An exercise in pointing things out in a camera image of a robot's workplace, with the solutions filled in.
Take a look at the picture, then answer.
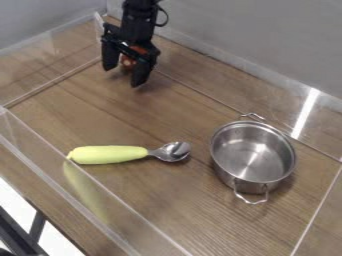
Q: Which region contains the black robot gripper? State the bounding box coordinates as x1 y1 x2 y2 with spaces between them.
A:
102 23 161 88

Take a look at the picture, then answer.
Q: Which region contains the red white toy mushroom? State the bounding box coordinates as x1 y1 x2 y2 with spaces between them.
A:
120 46 147 70

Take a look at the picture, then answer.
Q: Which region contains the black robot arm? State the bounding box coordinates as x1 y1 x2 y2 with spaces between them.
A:
100 0 169 88

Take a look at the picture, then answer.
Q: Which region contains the stainless steel pot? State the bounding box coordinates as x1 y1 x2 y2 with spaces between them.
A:
210 112 297 205

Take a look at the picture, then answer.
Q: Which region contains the clear acrylic corner bracket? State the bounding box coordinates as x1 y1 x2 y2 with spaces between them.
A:
94 12 104 47

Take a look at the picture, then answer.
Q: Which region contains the spoon with yellow handle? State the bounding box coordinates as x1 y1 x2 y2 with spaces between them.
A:
67 142 191 165

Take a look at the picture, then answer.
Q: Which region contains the clear acrylic enclosure wall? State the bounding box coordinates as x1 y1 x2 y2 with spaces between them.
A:
0 12 342 256

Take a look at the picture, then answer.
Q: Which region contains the black metal table frame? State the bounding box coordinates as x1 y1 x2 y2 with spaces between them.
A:
0 206 50 256

